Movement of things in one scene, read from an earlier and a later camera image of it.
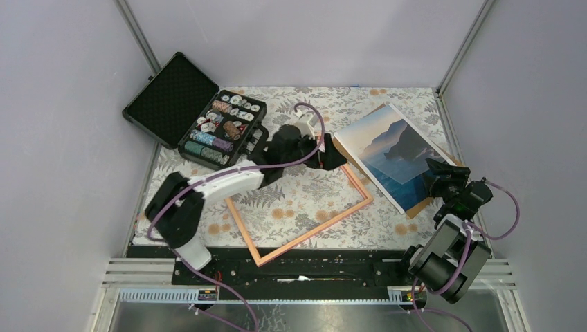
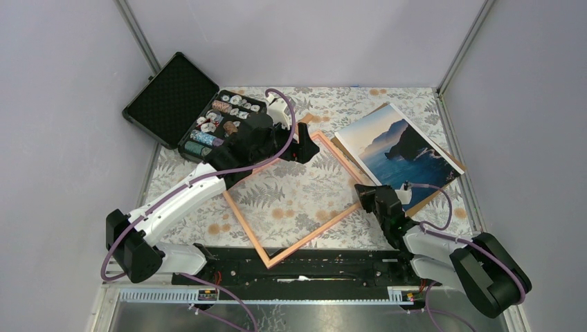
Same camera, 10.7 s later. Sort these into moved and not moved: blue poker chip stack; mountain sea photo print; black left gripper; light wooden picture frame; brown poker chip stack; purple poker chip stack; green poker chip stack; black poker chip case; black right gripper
Moved: black left gripper; light wooden picture frame; black right gripper
Not moved: purple poker chip stack; green poker chip stack; mountain sea photo print; brown poker chip stack; blue poker chip stack; black poker chip case
